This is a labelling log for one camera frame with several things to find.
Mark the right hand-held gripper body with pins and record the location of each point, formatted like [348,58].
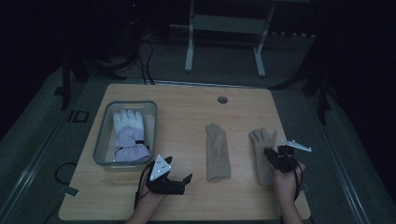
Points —
[285,161]

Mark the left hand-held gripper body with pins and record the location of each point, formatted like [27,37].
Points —
[160,169]

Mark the beige knit glove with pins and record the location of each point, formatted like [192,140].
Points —
[217,152]
[261,140]

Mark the purple glove with white patch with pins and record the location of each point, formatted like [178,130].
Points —
[129,133]

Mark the translucent plastic bin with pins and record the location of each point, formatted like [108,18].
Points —
[104,146]

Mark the person's right hand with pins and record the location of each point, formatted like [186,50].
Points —
[286,183]

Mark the person's left hand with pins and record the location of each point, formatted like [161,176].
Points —
[149,197]

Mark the grey table grommet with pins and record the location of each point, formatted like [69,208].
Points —
[222,100]

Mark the dark tripod stand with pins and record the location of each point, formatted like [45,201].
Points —
[66,81]
[322,93]

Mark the light metal stand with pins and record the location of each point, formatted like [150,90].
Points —
[229,24]

